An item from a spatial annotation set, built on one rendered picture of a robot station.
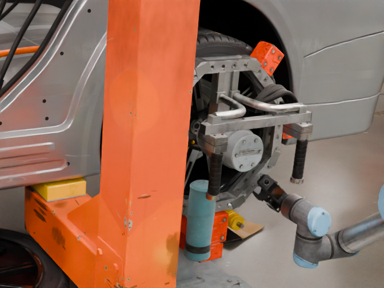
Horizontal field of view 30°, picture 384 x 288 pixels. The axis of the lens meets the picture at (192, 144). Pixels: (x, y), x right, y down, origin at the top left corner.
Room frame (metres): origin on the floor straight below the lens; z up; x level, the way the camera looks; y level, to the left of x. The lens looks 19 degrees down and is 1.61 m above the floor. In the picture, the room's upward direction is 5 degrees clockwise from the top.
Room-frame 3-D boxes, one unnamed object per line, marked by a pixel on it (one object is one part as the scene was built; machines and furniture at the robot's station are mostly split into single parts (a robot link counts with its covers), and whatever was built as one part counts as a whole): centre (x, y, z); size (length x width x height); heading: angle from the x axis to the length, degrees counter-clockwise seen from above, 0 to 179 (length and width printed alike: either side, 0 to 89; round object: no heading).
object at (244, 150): (2.24, -0.12, 0.85); 0.21 x 0.14 x 0.14; 35
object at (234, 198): (2.30, -0.08, 0.85); 0.54 x 0.07 x 0.54; 125
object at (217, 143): (2.03, -0.06, 0.93); 0.09 x 0.05 x 0.05; 35
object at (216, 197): (2.01, -0.08, 0.83); 0.04 x 0.04 x 0.16
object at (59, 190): (2.11, 0.41, 0.71); 0.14 x 0.14 x 0.05; 35
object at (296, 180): (2.20, -0.35, 0.83); 0.04 x 0.04 x 0.16
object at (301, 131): (2.23, -0.34, 0.93); 0.09 x 0.05 x 0.05; 35
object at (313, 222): (2.21, -0.42, 0.62); 0.12 x 0.09 x 0.10; 35
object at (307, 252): (2.21, -0.43, 0.51); 0.12 x 0.09 x 0.12; 115
